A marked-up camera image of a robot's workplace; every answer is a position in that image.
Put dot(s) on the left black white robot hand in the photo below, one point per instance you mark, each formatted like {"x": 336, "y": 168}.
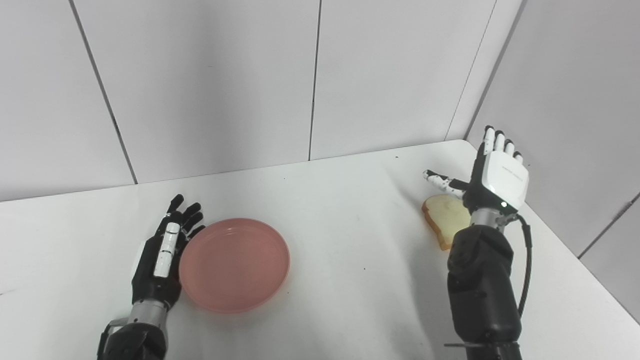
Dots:
{"x": 159, "y": 252}

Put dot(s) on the slice of white bread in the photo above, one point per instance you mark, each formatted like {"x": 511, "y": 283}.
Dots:
{"x": 447, "y": 217}

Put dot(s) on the pink round plate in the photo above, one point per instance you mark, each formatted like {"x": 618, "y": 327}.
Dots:
{"x": 234, "y": 265}

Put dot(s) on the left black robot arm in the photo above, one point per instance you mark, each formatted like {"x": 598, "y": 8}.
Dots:
{"x": 135, "y": 335}

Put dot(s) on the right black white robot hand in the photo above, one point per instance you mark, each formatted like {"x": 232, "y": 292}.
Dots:
{"x": 492, "y": 180}

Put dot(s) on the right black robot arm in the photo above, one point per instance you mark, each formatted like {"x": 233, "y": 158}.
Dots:
{"x": 482, "y": 285}

